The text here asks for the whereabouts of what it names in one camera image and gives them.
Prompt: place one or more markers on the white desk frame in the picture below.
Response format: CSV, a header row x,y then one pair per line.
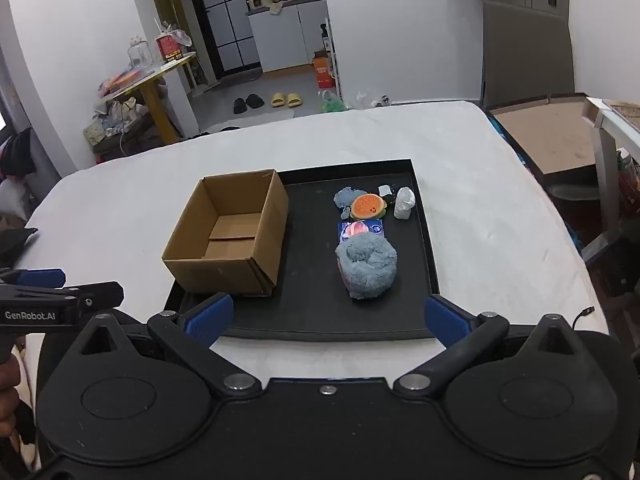
x,y
607,170

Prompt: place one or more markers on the black spray bottle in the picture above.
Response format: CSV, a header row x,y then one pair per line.
x,y
324,35

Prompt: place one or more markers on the clear plastic bag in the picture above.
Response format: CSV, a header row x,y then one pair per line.
x,y
363,100

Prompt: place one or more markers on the red orange packets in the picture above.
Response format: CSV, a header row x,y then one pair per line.
x,y
122,80

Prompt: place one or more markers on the red canister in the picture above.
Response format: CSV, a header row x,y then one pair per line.
x,y
167,49

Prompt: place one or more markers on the small grey packet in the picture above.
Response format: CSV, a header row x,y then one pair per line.
x,y
385,190

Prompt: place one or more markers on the clutter under round table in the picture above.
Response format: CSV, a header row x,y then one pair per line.
x,y
112,122

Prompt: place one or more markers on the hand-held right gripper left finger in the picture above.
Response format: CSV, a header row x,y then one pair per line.
x,y
210,317

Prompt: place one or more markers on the yellow slipper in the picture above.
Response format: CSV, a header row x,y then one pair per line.
x,y
294,100
278,99

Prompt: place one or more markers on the white kitchen cabinet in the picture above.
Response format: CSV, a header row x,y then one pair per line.
x,y
285,35

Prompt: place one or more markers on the glass jar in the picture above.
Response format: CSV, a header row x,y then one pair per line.
x,y
139,54

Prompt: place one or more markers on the green plastic bag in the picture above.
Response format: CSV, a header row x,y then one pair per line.
x,y
332,104

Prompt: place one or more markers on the grey upholstered panel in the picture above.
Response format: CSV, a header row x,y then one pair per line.
x,y
527,55

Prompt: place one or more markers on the small blue cloth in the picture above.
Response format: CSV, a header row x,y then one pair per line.
x,y
343,196

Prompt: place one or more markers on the dark clothes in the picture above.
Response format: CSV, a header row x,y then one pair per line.
x,y
17,152

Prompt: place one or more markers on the white plastic bag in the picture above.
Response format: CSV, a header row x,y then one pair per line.
x,y
404,205

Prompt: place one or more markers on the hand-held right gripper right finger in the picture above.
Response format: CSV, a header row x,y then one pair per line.
x,y
447,325

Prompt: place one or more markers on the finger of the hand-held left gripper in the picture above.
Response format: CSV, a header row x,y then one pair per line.
x,y
97,297
40,278

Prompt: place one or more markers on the round table with yellow leg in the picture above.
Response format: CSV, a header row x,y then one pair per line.
x,y
155,72

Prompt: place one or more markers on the orange cardboard box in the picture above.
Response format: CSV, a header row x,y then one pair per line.
x,y
323,72

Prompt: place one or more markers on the hamburger plush toy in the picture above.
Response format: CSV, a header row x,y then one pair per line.
x,y
367,206

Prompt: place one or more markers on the fluffy blue plush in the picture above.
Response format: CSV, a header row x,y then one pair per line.
x,y
367,275

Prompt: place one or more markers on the brown board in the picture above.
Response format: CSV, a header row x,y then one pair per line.
x,y
545,135

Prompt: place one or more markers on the person's left hand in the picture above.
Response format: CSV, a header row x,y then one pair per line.
x,y
6,375

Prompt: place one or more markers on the black slipper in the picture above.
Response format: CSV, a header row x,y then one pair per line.
x,y
255,101
240,106

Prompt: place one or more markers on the black framed glass door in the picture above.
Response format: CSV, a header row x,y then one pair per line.
x,y
225,15

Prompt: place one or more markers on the blue pink tissue packet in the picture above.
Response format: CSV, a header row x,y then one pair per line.
x,y
374,230

